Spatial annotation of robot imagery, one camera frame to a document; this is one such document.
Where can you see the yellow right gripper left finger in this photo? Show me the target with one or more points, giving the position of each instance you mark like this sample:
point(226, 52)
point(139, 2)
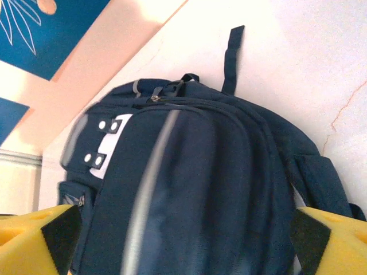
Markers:
point(23, 246)

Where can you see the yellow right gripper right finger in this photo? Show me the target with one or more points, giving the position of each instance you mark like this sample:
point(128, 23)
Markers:
point(344, 249)

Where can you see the navy blue backpack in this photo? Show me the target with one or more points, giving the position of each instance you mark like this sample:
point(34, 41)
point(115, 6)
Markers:
point(200, 172)

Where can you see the aluminium frame post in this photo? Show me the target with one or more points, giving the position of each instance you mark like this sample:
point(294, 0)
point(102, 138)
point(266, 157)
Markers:
point(17, 157)

